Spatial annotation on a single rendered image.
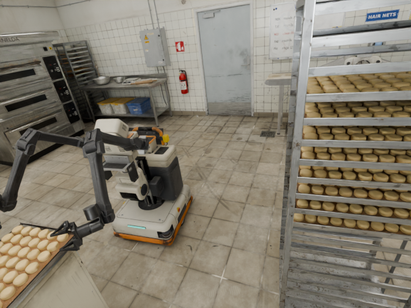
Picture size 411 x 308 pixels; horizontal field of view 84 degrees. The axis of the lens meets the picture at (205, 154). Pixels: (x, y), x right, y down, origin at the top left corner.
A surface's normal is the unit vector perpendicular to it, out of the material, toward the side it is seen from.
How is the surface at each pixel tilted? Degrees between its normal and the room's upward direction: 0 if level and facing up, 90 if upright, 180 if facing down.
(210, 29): 90
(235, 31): 90
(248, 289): 0
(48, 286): 90
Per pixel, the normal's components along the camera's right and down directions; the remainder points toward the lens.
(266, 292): -0.11, -0.87
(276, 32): -0.36, 0.49
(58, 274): 0.95, 0.04
